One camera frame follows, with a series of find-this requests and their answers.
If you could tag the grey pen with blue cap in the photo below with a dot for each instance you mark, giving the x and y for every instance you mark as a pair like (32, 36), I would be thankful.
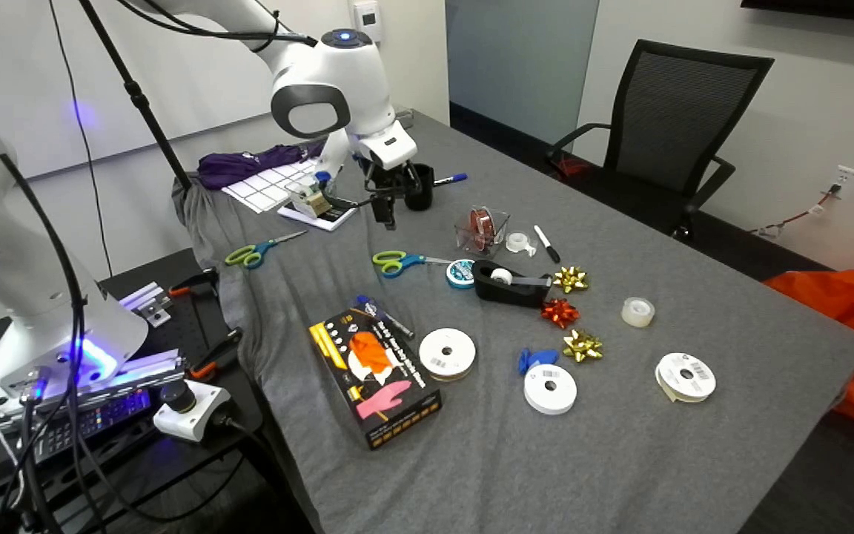
(453, 178)

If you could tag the white wall thermostat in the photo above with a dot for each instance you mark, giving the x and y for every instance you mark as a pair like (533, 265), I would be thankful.
(370, 13)

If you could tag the white box with black button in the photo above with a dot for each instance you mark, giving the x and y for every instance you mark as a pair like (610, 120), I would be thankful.
(192, 411)

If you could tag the black box with orange print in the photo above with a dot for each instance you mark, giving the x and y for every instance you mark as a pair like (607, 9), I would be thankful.
(377, 380)

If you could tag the small clear round container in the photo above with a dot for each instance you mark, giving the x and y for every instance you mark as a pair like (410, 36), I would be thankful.
(521, 245)

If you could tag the black mesh office chair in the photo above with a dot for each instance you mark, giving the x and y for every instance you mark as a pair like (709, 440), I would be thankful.
(681, 107)

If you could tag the white wall whiteboard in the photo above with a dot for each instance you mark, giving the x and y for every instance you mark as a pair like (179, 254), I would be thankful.
(12, 39)

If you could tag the black equipment cart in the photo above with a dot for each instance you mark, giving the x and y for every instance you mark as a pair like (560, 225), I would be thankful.
(179, 485)

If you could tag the blue tape roll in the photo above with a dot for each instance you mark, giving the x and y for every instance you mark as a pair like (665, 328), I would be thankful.
(462, 273)

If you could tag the white wall outlet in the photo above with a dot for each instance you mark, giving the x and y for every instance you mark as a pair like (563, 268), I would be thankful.
(846, 178)

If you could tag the clear tape roll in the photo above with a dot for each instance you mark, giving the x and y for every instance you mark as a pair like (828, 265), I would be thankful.
(638, 313)

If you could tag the black marker with white cap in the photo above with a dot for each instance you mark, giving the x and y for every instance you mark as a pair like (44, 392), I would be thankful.
(546, 245)

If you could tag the gold gift bow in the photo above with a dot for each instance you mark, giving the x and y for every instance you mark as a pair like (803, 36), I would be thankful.
(582, 346)
(570, 279)

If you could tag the black camera stand pole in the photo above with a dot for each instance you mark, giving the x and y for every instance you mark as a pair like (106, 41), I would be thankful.
(136, 92)

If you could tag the black pen holder cup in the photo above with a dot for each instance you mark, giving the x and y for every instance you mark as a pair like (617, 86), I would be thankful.
(425, 188)

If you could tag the black tape dispenser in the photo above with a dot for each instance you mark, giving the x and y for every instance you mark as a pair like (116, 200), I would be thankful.
(517, 291)

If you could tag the white ribbon spool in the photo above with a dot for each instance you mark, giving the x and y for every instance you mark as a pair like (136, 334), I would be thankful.
(445, 354)
(687, 378)
(551, 389)

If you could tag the clear bag with red items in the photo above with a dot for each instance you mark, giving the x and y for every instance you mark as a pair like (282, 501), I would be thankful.
(479, 230)

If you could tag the blue gift bow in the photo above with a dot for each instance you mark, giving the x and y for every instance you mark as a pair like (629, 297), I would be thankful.
(533, 360)

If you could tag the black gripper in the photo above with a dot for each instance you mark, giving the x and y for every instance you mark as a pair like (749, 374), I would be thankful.
(386, 178)

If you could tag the clear plastic stationery box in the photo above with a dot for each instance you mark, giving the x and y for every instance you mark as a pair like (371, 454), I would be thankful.
(321, 209)

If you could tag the purple cloth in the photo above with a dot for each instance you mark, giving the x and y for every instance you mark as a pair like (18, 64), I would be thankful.
(239, 168)

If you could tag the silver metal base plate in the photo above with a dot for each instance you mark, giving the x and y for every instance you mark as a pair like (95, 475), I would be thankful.
(121, 386)

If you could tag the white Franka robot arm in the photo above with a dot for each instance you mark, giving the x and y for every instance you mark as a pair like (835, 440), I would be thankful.
(324, 74)

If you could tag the grey tablecloth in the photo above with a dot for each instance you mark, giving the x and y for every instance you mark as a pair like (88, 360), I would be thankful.
(546, 454)

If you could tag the red gift bow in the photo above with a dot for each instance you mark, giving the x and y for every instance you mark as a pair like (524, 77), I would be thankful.
(560, 313)

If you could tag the black wall television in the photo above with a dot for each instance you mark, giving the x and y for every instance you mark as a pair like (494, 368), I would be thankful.
(822, 7)

